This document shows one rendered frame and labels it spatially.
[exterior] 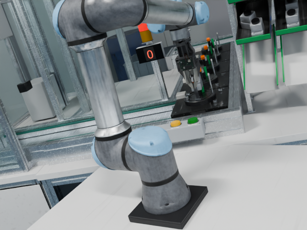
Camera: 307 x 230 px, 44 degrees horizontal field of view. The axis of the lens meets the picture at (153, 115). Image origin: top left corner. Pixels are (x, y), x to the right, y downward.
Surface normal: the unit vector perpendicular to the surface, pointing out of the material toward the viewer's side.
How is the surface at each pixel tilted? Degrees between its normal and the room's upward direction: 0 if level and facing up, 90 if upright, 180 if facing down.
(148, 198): 72
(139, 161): 90
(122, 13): 105
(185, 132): 90
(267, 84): 45
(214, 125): 90
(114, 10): 94
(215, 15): 77
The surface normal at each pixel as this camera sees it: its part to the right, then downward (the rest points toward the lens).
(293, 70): -0.43, -0.36
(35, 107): -0.19, 0.37
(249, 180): -0.26, -0.91
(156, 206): -0.43, 0.11
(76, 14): -0.58, 0.26
